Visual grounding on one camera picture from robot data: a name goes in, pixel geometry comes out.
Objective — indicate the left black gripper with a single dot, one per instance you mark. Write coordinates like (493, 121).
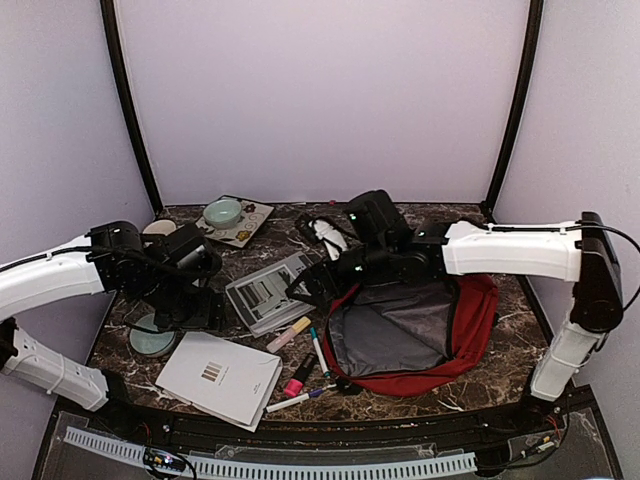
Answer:
(210, 314)

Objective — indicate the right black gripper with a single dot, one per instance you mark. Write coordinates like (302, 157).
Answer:
(322, 269)

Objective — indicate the red student backpack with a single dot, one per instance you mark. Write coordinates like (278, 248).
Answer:
(406, 340)

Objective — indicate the white notebook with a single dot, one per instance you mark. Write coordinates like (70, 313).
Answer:
(221, 378)

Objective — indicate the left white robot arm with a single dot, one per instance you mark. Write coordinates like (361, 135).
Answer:
(108, 259)

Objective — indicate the light green bowl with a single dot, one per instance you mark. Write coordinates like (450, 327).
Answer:
(223, 213)
(147, 340)

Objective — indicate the floral square plate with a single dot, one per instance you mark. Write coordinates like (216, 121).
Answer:
(251, 216)

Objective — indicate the grey interior magazine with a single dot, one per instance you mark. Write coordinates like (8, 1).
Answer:
(260, 299)

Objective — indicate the pastel pink yellow highlighter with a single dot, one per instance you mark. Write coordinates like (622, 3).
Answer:
(289, 334)

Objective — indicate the teal capped white marker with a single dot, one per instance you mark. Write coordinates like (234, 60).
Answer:
(319, 353)

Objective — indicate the purple capped white marker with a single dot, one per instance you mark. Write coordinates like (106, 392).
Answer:
(299, 399)

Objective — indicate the black pink highlighter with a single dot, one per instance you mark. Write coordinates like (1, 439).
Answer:
(299, 378)

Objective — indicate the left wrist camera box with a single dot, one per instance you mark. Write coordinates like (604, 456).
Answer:
(188, 248)

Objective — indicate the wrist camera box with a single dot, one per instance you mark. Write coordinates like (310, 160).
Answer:
(372, 210)
(188, 248)

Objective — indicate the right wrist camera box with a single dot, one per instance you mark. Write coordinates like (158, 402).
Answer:
(372, 210)

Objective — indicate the right black frame post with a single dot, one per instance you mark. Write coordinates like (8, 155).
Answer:
(515, 115)

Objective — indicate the black frame post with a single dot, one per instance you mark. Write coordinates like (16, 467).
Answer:
(515, 115)
(128, 109)

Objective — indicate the white slotted cable duct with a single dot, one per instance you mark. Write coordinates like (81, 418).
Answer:
(262, 463)

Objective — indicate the black front table rail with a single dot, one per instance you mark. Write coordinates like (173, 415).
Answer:
(459, 414)

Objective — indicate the left black frame post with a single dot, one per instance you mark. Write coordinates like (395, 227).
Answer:
(128, 109)

